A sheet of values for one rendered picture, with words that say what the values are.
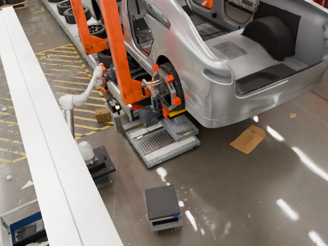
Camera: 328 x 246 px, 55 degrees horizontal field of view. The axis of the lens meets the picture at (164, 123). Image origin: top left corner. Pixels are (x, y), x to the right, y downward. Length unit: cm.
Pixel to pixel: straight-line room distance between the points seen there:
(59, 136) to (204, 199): 345
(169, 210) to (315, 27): 283
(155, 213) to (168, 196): 25
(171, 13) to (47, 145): 337
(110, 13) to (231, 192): 260
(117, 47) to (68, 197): 375
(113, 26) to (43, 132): 351
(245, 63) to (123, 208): 250
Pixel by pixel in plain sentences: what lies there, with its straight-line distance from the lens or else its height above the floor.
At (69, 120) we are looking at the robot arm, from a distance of 401.
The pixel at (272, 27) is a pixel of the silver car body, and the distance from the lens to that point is 470.
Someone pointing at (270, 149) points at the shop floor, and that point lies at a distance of 460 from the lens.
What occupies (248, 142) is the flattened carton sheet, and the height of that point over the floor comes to 1.
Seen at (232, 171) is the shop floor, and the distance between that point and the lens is 426.
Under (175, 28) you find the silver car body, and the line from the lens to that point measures 368.
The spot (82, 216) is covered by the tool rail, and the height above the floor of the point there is 282.
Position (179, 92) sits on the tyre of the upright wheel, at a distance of 395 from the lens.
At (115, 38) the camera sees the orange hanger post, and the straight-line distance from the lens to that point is 413.
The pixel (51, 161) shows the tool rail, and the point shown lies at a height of 282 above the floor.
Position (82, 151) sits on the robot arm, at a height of 60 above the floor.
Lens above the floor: 317
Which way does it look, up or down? 39 degrees down
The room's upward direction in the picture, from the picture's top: 7 degrees counter-clockwise
